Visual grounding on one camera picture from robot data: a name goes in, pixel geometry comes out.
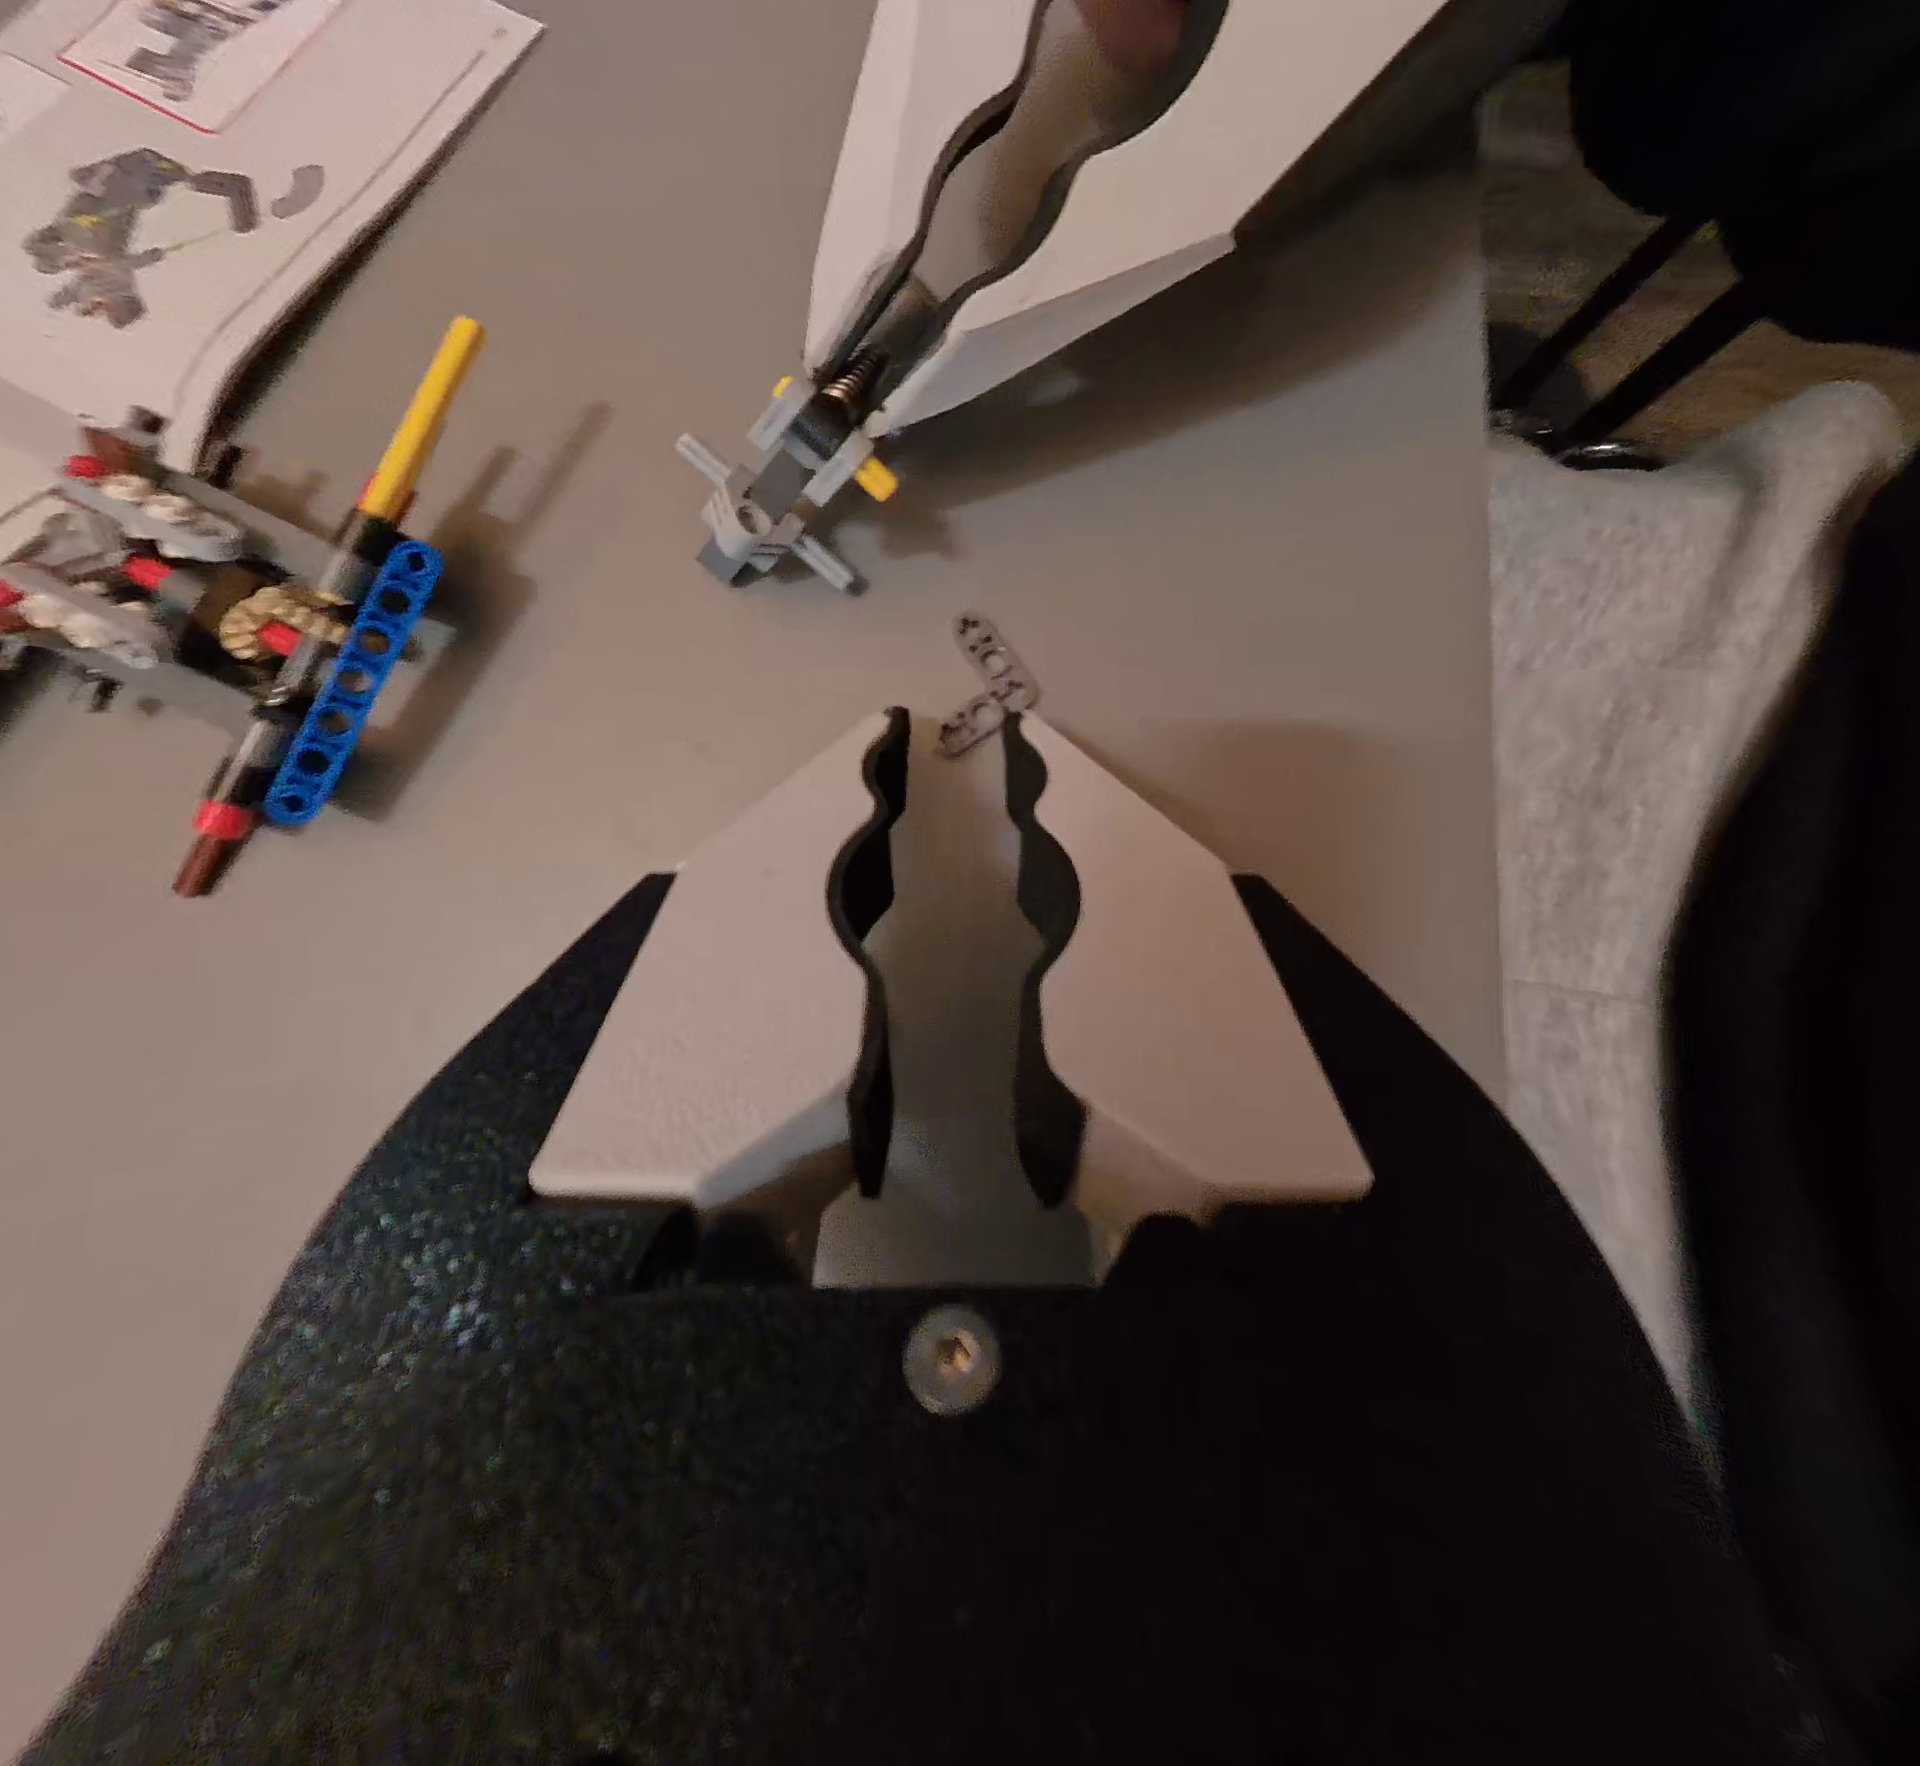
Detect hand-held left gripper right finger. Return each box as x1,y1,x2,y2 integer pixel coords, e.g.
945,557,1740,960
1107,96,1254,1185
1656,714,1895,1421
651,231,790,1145
1002,712,1376,1286

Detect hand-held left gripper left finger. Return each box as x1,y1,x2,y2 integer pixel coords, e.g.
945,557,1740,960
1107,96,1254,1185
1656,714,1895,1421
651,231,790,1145
529,705,913,1287

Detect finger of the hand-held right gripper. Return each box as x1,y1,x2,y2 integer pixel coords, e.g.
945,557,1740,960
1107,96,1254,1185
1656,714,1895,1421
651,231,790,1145
863,0,1473,440
803,0,1203,380

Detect dark grey thin lego liftarm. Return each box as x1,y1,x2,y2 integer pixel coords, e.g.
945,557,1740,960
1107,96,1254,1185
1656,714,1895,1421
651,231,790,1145
933,611,1043,762

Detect grey lego shock absorber subassembly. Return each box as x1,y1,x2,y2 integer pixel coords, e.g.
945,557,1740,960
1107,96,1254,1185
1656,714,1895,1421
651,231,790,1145
675,347,902,598

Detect lego chassis assembly blue beam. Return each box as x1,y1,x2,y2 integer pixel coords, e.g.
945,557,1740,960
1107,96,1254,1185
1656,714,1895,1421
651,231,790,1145
0,314,488,896

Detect lego instruction booklet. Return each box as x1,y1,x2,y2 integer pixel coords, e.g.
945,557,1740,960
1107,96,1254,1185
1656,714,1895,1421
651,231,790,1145
0,0,545,508

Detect person's right hand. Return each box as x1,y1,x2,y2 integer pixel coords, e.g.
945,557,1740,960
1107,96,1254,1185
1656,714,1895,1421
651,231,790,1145
1072,0,1208,117

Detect black metal chair base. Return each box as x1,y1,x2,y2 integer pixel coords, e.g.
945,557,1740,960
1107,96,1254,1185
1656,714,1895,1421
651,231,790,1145
1493,214,1764,465

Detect person's grey trousers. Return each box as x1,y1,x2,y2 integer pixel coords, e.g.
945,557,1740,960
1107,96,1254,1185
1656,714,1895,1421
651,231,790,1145
1484,383,1920,1483

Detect person's black jacket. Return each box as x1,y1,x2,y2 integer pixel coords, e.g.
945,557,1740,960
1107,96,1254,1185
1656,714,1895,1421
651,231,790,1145
1658,445,1920,1766

